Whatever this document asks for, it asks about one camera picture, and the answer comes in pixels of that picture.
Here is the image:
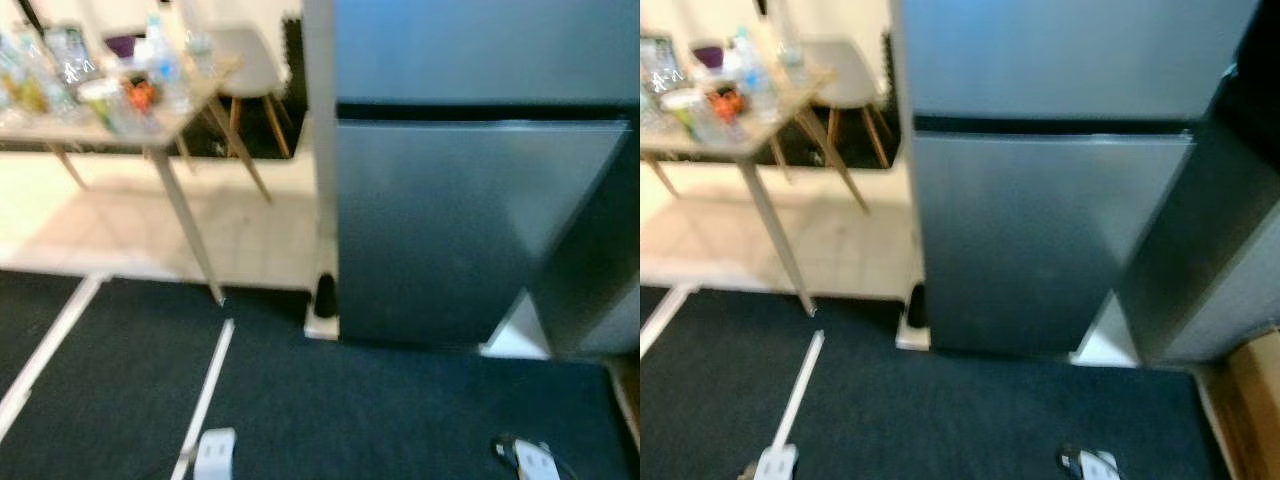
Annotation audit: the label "silver tall fridge door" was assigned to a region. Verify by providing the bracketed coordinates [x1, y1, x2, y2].
[336, 118, 633, 351]
[910, 130, 1196, 356]

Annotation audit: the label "wooden table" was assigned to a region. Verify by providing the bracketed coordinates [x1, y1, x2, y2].
[0, 52, 273, 307]
[640, 62, 871, 317]

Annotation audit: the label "white green cup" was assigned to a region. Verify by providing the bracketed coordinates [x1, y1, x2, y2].
[661, 90, 707, 138]
[78, 80, 123, 133]

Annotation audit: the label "orange black packet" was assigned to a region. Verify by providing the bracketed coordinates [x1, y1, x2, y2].
[124, 77, 160, 115]
[704, 84, 742, 123]

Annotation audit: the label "brown cardboard box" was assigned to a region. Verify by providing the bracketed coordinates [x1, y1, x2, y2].
[606, 355, 641, 447]
[1198, 328, 1280, 480]

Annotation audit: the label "silver snack packet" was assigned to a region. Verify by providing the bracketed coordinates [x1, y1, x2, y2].
[44, 25, 97, 89]
[640, 35, 683, 97]

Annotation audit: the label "water bottle with blue label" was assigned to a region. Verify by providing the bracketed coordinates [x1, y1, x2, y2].
[143, 14, 189, 113]
[733, 27, 778, 123]

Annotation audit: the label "clear plastic bottle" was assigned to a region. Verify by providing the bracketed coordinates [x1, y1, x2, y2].
[778, 8, 810, 87]
[184, 0, 217, 81]

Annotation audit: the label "silver freezer door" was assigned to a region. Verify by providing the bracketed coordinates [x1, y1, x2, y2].
[333, 0, 641, 107]
[900, 0, 1263, 121]

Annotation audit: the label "white chair with wooden legs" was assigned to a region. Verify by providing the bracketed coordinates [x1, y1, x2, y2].
[186, 25, 297, 161]
[798, 38, 897, 169]

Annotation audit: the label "dark blue carpet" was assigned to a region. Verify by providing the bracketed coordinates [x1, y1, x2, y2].
[0, 268, 641, 480]
[640, 285, 1236, 480]

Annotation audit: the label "yellow green drink bottle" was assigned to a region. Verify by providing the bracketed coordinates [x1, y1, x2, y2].
[0, 30, 51, 113]

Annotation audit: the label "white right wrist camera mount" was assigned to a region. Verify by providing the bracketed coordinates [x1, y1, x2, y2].
[1078, 450, 1123, 480]
[512, 440, 563, 480]

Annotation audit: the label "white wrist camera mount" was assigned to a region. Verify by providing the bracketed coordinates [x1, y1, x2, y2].
[193, 428, 239, 480]
[754, 446, 800, 480]
[1078, 450, 1123, 480]
[512, 440, 563, 480]

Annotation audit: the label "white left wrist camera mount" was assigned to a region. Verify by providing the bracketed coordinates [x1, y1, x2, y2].
[193, 428, 239, 480]
[754, 446, 800, 480]

